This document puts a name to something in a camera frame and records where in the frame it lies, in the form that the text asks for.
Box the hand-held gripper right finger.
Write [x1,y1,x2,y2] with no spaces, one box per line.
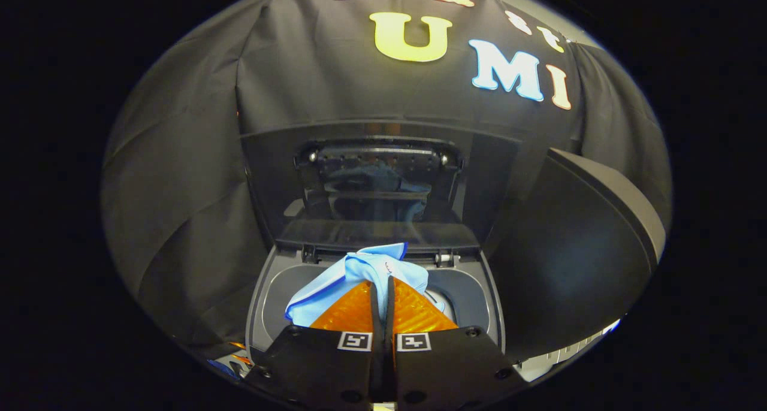
[383,276,531,409]

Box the light blue polo shirt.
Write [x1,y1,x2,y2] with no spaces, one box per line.
[285,242,447,328]

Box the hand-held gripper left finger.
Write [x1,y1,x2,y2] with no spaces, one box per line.
[243,277,384,409]

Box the beige cabinet with dark frame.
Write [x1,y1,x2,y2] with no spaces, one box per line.
[485,147,667,382]

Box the black backdrop cloth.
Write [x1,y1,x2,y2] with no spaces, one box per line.
[99,0,672,352]

